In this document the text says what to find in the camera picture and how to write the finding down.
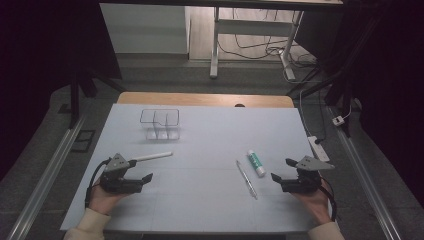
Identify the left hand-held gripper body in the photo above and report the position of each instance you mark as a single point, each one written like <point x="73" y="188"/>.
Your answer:
<point x="116" y="185"/>

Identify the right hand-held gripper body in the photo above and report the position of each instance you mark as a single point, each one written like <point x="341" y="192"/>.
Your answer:
<point x="303" y="185"/>

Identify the white glue stick green label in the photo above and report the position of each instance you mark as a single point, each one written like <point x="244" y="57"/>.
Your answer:
<point x="256" y="163"/>

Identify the clear acrylic pen holder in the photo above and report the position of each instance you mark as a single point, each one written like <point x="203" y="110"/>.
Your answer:
<point x="160" y="125"/>

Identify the person's left hand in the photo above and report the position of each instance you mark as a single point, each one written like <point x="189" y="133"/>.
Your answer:
<point x="101" y="201"/>

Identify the person's right hand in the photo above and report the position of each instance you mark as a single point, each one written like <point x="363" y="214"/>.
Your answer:
<point x="318" y="205"/>

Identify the white power strip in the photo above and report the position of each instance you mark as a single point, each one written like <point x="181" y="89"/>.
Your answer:
<point x="319" y="150"/>

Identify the white table mat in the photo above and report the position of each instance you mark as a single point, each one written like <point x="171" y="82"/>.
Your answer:
<point x="200" y="150"/>

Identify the small white adapter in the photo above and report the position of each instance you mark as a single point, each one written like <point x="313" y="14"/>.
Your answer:
<point x="338" y="120"/>

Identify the dark knob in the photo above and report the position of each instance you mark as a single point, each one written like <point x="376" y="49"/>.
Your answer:
<point x="239" y="105"/>

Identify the black stand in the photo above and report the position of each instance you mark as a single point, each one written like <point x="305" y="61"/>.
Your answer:
<point x="75" y="96"/>
<point x="336" y="86"/>

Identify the dark curtain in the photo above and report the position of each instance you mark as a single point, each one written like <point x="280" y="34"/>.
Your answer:
<point x="393" y="83"/>
<point x="33" y="66"/>

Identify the white cabinet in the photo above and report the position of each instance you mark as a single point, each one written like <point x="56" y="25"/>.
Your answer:
<point x="143" y="30"/>

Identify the white-legged desk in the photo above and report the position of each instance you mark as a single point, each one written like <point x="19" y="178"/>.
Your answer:
<point x="253" y="27"/>

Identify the aluminium rail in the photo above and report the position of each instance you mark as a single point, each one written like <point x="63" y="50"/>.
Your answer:
<point x="46" y="180"/>
<point x="366" y="180"/>

